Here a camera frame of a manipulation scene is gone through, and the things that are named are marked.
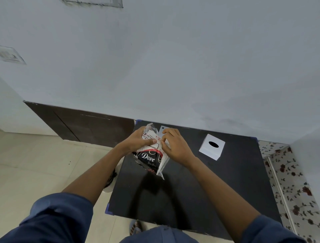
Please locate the person's right hand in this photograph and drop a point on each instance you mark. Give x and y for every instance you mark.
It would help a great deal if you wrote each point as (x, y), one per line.
(180, 150)

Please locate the person's left hand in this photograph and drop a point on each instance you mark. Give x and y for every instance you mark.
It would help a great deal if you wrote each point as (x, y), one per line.
(133, 144)

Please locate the person's left thumb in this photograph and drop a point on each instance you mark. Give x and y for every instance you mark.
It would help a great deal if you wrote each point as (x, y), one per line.
(150, 142)

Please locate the person's right thumb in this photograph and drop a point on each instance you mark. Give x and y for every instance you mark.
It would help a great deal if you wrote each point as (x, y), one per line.
(165, 148)

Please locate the clear packet with black garment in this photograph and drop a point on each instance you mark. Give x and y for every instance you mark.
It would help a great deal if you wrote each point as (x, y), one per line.
(151, 160)

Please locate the person's left forearm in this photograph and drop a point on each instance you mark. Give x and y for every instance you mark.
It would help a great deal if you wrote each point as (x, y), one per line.
(96, 172)

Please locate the person's right forearm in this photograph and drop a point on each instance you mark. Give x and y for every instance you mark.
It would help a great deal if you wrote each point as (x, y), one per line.
(225, 190)

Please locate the blue tape corner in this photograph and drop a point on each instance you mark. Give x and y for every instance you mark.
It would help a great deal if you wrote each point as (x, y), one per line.
(109, 209)
(138, 121)

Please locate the white tissue box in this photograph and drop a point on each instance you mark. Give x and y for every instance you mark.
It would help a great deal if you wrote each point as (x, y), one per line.
(212, 147)

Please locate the dark brown wooden panel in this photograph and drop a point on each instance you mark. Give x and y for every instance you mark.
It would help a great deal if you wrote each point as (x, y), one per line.
(82, 125)

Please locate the striped sandal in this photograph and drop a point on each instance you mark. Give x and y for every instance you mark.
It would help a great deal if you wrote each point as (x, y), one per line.
(135, 227)

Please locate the floral patterned cloth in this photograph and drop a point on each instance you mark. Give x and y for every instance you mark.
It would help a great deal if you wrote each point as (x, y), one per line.
(292, 185)

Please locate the white wall switch plate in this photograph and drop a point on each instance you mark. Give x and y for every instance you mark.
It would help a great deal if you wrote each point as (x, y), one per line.
(10, 55)

